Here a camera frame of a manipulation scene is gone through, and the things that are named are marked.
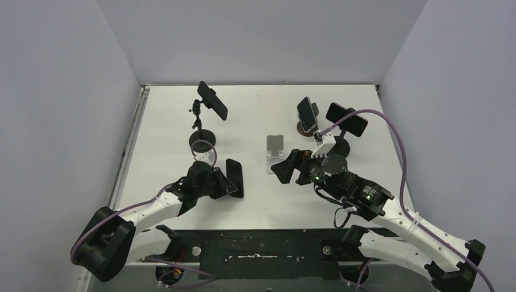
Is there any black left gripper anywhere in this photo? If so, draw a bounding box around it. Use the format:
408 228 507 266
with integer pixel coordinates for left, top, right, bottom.
196 167 237 200

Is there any black smartphone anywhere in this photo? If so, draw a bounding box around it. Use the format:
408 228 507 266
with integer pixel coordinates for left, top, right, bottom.
226 159 244 199

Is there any white folding phone stand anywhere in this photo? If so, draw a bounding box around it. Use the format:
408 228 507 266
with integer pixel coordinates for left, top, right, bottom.
265 134 284 174

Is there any black pole phone stand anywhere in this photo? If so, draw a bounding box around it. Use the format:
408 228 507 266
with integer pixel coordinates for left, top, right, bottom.
189 99 216 153
326 103 354 158

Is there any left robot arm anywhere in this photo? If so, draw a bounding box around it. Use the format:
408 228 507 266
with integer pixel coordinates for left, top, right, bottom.
70 159 243 282

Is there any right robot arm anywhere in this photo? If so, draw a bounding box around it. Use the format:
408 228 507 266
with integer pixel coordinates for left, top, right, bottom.
271 149 486 291

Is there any brown round base phone stand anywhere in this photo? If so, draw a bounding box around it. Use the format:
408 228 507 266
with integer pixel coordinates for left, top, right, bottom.
296 102 320 138

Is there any clear-case phone on round stand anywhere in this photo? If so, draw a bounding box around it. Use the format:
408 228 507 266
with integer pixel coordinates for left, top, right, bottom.
296 96 318 134

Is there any red-edged black phone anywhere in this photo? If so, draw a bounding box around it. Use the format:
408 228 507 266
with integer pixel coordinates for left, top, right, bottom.
326 102 368 137

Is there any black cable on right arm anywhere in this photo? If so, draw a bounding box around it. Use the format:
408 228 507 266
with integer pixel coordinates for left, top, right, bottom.
314 185 355 230

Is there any black mounting base plate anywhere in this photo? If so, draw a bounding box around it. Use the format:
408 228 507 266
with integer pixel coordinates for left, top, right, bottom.
158 229 366 280

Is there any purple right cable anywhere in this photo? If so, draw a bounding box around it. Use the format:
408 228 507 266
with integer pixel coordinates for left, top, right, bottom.
319 108 496 292

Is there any aluminium frame rail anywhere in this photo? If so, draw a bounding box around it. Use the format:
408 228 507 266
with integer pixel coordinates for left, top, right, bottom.
72 85 151 292

